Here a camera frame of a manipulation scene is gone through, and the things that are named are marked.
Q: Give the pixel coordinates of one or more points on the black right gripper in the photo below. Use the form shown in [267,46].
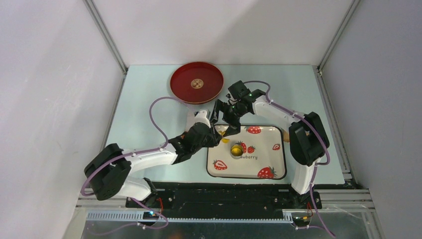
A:
[232,129]

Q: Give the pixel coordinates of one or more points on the red round plate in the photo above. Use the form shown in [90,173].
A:
[197,83]

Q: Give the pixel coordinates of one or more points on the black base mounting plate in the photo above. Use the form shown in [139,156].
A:
[218,201]

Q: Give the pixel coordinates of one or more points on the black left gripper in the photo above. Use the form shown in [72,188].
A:
[215,137]

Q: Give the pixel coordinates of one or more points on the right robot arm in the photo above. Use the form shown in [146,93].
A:
[308,139]

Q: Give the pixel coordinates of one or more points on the aluminium frame rail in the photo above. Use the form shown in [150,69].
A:
[123,209]

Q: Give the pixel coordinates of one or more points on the yellow dough trimmings strip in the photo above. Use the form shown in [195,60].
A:
[223,139]

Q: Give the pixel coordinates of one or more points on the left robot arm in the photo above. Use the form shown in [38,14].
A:
[110,173]

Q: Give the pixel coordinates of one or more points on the strawberry print tray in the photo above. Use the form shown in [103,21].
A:
[263,154]

